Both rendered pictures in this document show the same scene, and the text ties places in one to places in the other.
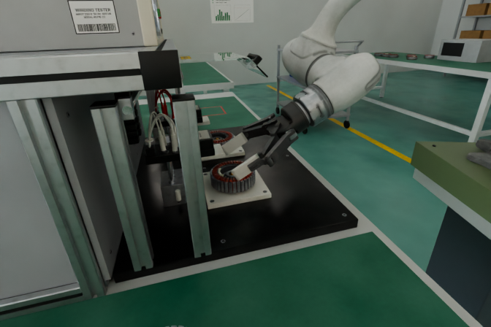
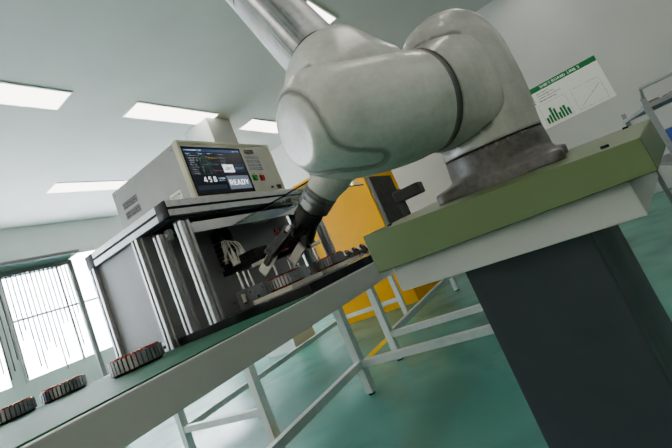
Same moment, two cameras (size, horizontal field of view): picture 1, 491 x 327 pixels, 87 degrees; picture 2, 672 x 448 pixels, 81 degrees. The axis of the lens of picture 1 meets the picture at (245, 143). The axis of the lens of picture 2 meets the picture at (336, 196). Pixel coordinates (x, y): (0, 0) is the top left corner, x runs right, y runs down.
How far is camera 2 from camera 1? 0.98 m
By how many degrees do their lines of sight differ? 53
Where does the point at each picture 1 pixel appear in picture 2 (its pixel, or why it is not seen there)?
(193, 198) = (198, 280)
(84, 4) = (173, 194)
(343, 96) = (316, 182)
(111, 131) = (161, 247)
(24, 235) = (146, 308)
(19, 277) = (149, 335)
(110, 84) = (150, 224)
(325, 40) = not seen: hidden behind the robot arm
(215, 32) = (555, 139)
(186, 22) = not seen: hidden behind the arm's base
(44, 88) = (136, 233)
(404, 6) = not seen: outside the picture
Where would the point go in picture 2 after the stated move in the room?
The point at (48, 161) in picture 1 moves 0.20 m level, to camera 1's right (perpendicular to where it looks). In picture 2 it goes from (142, 265) to (167, 243)
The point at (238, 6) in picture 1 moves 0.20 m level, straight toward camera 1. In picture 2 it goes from (578, 88) to (575, 88)
